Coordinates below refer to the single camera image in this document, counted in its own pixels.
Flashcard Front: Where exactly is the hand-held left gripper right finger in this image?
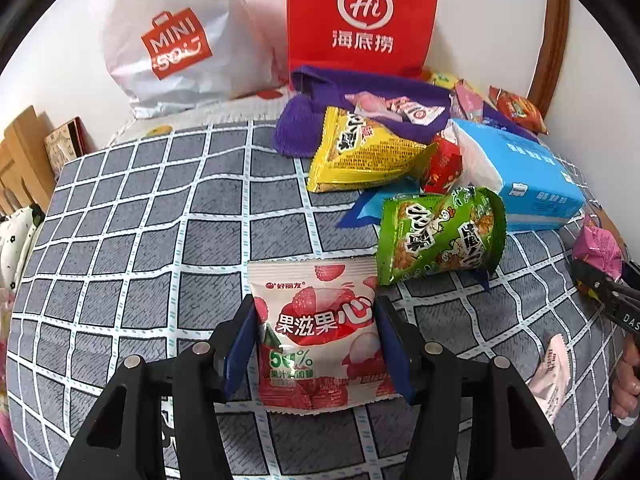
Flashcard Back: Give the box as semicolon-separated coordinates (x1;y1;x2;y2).
374;294;576;480

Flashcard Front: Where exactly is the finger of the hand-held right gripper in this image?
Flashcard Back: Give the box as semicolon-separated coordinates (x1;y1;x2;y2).
574;259;640;293
577;280;640;313

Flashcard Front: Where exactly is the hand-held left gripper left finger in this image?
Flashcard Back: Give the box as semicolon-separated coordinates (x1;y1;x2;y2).
57;294;258;480

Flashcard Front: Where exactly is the white red lychee candy packet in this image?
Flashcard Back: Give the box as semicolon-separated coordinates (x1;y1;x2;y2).
247;255;401;413

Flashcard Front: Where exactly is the pale pink snack packet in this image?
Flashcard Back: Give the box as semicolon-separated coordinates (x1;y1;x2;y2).
527;334;572;426

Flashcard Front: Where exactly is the green snack packet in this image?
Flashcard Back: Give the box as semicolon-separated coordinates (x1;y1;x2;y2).
375;186;508;287

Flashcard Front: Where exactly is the red snack packet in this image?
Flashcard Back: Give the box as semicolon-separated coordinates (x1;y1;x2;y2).
422;132;466;193

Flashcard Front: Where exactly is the yellow snack packet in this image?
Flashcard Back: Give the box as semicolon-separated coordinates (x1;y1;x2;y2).
306;106;436;193

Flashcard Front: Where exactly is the purple cloth basket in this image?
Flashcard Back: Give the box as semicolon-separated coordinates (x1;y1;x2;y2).
272;65;453;158

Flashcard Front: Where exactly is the small white red packet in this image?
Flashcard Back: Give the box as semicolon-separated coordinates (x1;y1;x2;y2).
385;95;448;126

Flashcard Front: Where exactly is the person's right hand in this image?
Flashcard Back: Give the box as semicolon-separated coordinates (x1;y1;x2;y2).
612;335;640;426

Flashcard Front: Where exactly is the blue tissue box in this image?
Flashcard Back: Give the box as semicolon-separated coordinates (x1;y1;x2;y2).
450;119;586;231

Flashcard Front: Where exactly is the grey checked blanket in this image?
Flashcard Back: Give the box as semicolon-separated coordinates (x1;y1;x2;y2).
0;121;631;480

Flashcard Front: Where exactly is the orange chips bag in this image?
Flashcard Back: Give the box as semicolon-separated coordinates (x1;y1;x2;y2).
489;86;549;135

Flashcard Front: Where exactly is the white floral cloth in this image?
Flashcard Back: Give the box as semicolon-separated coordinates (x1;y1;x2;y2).
0;204;46;293

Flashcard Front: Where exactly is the patterned cardboard box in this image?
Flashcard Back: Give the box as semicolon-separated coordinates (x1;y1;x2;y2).
44;116;91;178

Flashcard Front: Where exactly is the wooden headboard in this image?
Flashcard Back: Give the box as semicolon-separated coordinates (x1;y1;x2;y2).
0;105;57;216

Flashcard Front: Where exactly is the white plastic shopping bag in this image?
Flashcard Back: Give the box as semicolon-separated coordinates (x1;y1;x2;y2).
97;0;286;120

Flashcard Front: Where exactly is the red paper bag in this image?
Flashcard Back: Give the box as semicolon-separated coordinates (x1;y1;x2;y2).
286;0;443;80

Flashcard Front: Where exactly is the brown wooden door frame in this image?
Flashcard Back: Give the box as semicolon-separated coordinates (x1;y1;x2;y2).
527;0;571;121

